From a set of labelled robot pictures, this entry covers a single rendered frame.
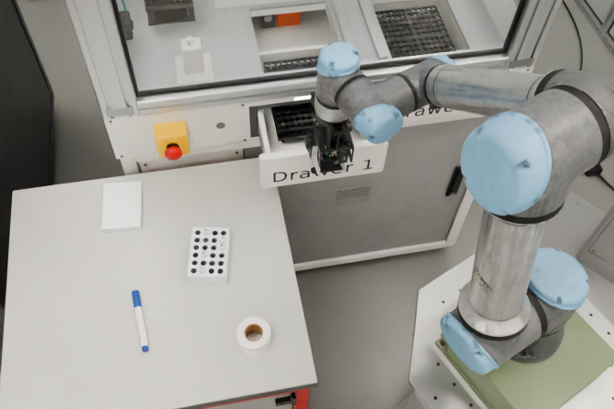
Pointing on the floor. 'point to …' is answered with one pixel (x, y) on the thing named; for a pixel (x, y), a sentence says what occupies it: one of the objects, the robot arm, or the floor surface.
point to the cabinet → (365, 195)
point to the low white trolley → (152, 298)
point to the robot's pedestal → (430, 330)
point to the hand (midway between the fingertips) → (325, 162)
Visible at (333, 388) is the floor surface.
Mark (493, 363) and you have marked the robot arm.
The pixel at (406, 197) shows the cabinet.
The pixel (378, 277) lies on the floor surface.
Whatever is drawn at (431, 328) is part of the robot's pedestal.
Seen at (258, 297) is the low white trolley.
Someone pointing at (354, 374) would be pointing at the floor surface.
